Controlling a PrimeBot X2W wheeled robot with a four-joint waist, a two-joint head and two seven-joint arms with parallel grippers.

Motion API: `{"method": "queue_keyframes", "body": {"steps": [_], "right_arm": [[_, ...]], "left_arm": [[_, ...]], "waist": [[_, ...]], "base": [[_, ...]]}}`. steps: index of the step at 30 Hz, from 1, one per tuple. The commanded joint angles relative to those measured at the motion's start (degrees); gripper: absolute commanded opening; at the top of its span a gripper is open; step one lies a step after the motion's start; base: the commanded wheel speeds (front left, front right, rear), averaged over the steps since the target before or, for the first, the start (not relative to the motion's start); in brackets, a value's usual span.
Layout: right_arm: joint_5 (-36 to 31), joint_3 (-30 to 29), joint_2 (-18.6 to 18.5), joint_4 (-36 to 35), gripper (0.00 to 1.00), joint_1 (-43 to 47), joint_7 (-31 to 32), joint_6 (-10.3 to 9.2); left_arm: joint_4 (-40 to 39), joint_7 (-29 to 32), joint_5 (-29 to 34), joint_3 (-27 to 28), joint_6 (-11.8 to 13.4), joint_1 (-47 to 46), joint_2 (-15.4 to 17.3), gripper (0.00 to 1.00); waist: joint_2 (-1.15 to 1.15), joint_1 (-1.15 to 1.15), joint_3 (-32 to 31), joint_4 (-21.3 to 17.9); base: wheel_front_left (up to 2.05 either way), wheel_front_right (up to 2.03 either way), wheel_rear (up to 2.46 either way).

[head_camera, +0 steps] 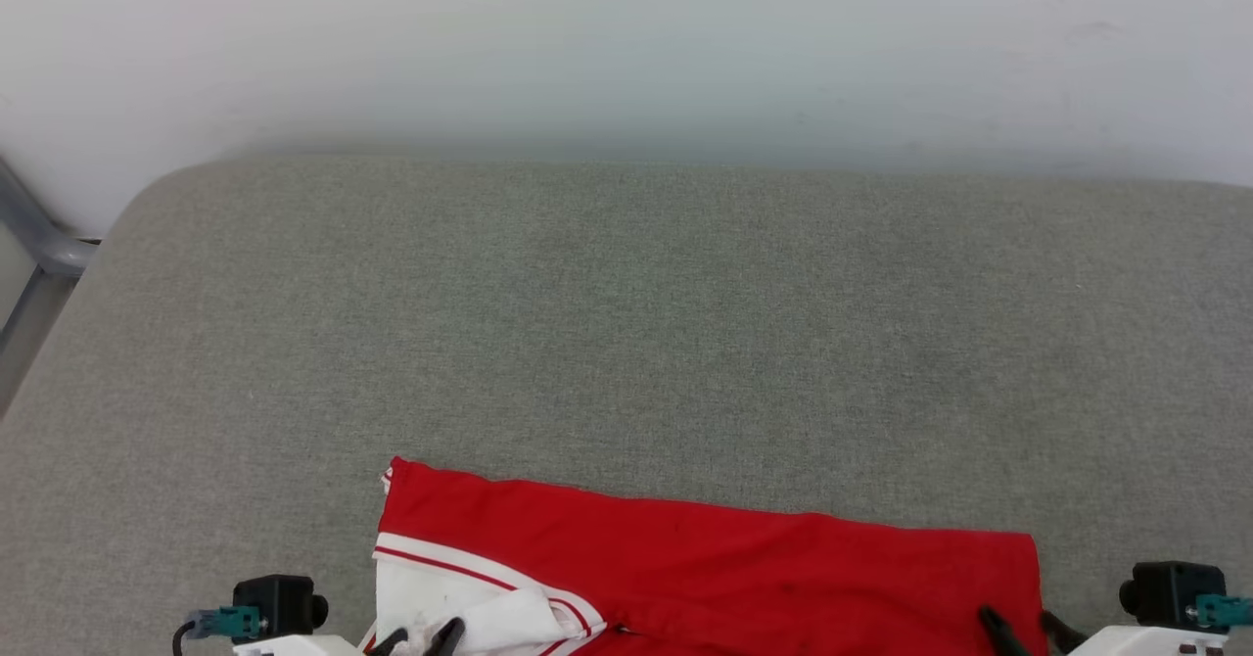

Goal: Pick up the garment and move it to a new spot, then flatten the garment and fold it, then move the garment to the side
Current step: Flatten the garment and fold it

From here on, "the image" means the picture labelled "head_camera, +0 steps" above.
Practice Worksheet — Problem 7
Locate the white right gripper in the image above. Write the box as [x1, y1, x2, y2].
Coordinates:
[978, 604, 1253, 656]

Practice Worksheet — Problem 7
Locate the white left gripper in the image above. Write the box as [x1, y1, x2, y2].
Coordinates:
[235, 617, 467, 656]

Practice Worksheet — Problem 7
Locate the red and white basketball jersey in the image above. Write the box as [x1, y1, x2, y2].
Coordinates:
[357, 455, 1048, 656]

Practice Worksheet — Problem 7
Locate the teal left camera connector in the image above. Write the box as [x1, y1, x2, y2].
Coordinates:
[186, 606, 265, 639]

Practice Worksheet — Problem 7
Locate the teal camera connector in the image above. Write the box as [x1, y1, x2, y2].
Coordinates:
[1186, 595, 1253, 630]
[186, 606, 265, 639]

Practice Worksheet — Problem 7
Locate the teal right camera connector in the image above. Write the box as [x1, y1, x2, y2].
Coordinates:
[1186, 595, 1253, 630]

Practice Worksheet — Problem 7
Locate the grey metal tube frame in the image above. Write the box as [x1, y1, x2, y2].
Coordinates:
[0, 157, 99, 412]

